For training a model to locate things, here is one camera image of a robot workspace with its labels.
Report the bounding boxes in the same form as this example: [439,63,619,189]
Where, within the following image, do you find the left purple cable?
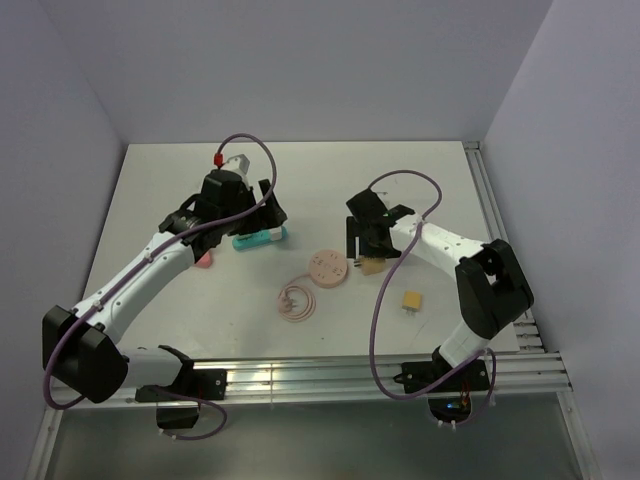
[43,132,279,441]

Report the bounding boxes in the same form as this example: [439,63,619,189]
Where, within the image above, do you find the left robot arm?
[42,168,287,408]

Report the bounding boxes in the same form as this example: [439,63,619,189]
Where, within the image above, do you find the aluminium rail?
[47,352,574,411]
[462,141,545,353]

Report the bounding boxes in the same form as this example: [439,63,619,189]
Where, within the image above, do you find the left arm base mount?
[134,369,228,441]

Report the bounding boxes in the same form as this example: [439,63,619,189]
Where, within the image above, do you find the teal triangular power strip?
[232,229,275,252]

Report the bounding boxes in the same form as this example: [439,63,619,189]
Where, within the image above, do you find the beige plug adapter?
[354,256,386,276]

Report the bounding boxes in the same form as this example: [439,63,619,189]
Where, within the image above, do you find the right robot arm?
[346,189,534,390]

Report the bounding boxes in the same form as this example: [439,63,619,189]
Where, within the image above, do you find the white plug adapter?
[268,226,287,242]

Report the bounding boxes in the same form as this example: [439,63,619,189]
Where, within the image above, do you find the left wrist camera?
[213,152,250,176]

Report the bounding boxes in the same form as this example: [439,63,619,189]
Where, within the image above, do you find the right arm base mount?
[393,359,496,427]

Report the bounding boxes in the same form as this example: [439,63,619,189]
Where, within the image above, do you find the pink round power strip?
[277,249,349,323]

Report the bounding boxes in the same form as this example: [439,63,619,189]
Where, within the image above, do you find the aluminium front rail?
[47,352,574,411]

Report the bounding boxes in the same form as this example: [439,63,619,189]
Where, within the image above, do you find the orange plug adapter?
[402,291,423,315]

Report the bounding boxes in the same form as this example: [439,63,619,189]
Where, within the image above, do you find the aluminium right rail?
[462,141,545,353]

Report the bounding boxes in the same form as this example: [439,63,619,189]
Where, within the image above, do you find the pink triangular power strip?
[195,251,213,269]

